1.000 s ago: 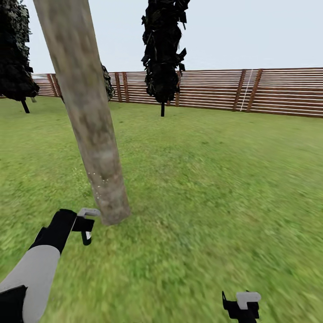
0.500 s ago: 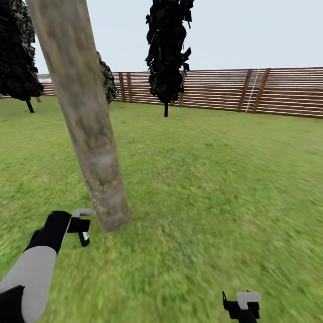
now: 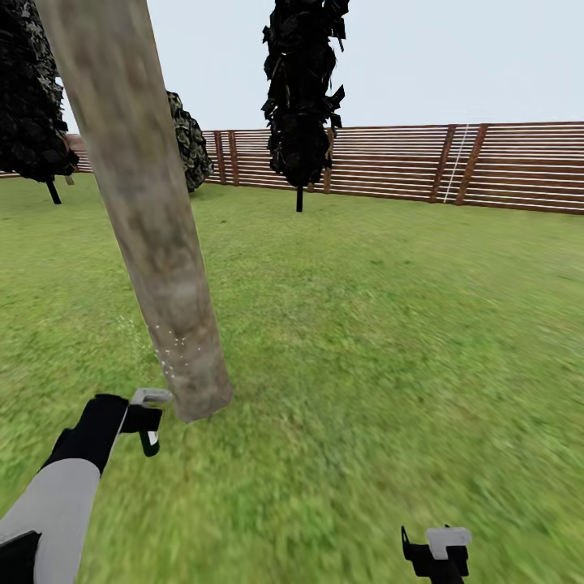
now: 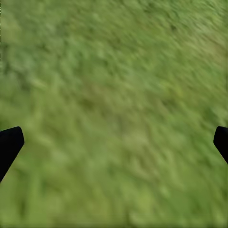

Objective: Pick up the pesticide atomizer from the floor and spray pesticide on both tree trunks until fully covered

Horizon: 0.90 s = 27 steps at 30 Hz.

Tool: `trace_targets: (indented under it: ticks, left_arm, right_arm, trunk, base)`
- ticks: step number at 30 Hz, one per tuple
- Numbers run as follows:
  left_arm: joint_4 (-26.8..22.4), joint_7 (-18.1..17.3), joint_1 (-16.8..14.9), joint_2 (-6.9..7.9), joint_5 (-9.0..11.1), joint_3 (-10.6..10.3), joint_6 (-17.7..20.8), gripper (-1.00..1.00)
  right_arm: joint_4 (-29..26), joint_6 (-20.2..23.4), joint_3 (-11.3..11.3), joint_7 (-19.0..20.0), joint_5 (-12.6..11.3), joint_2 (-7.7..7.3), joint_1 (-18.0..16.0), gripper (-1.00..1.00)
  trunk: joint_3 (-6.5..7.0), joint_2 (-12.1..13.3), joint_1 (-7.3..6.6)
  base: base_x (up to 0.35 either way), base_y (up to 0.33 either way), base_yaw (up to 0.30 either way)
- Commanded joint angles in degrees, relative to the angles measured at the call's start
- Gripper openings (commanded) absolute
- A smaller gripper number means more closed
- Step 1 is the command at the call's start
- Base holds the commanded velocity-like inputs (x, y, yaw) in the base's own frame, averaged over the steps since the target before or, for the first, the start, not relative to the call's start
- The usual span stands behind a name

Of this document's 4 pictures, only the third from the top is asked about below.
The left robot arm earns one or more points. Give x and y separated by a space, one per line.
42 536

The pesticide atomizer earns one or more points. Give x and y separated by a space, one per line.
149 442

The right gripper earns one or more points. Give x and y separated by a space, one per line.
437 570

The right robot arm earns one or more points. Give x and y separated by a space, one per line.
443 560

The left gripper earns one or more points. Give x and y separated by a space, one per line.
147 419

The bush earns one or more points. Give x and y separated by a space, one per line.
192 145

